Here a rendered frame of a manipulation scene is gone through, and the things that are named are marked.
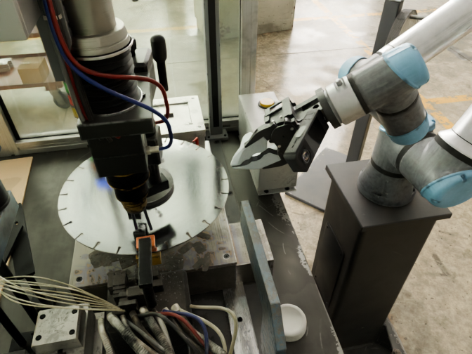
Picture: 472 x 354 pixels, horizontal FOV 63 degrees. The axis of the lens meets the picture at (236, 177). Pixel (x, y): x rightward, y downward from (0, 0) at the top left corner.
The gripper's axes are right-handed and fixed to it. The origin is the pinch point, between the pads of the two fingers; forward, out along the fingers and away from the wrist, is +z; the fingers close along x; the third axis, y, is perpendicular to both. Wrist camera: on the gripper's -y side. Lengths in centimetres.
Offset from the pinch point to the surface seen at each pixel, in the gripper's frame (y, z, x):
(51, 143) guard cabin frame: 38, 59, 13
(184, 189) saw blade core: -0.5, 11.8, 1.3
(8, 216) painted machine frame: -15.0, 28.4, 21.7
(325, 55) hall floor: 276, -12, -125
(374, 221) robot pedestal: 9.4, -14.0, -40.7
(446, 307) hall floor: 30, -16, -132
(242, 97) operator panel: 43.9, 4.3, -9.3
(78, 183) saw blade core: 1.1, 29.5, 13.4
